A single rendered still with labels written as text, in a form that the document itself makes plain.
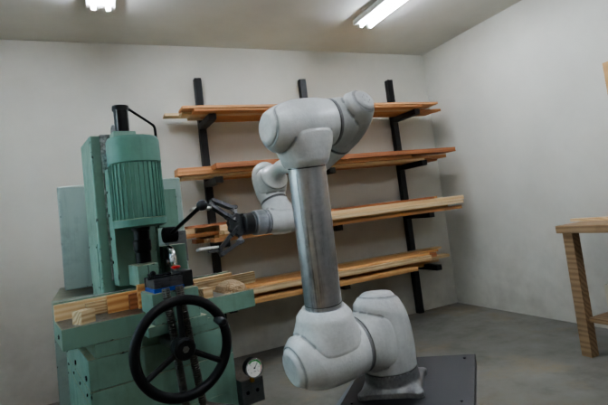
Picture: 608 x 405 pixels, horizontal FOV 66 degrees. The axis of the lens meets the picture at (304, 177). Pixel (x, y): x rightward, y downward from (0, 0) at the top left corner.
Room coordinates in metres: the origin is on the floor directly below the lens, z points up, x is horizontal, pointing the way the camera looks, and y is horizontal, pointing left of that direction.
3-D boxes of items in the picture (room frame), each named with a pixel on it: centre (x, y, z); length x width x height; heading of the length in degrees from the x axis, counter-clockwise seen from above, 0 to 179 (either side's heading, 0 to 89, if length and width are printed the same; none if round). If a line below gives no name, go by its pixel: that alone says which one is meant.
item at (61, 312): (1.65, 0.57, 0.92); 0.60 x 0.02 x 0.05; 123
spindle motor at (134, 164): (1.62, 0.58, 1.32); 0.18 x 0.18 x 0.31
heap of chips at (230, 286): (1.69, 0.31, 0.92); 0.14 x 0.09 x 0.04; 33
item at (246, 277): (1.68, 0.49, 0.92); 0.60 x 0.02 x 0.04; 123
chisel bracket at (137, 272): (1.64, 0.59, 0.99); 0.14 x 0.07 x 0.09; 33
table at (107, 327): (1.54, 0.50, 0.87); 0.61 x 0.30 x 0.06; 123
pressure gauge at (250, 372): (1.59, 0.25, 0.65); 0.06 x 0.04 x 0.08; 123
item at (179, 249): (1.86, 0.55, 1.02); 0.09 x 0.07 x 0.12; 123
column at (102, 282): (1.86, 0.74, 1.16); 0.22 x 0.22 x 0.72; 33
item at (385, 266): (4.19, -0.22, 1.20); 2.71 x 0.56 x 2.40; 115
